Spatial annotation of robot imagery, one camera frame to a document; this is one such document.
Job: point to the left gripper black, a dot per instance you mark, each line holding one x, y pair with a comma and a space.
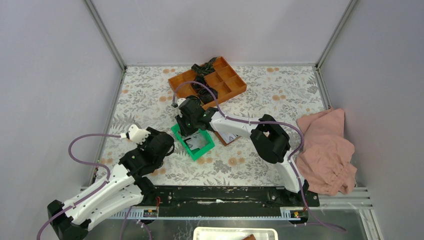
153, 134

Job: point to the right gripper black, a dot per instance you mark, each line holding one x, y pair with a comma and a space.
180, 119

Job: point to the green plastic card box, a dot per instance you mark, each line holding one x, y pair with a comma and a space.
197, 144

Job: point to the brown leather card holder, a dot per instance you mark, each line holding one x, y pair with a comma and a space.
226, 138

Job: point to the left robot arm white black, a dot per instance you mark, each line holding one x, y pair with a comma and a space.
124, 185

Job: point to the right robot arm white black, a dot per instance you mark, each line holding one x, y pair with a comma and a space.
270, 140

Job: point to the black items in tray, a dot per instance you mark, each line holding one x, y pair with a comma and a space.
201, 71

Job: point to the orange wooden compartment tray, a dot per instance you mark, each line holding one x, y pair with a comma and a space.
223, 80

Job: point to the pink crumpled cloth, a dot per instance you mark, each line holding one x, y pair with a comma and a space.
325, 161

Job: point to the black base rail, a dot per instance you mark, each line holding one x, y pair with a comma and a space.
228, 201

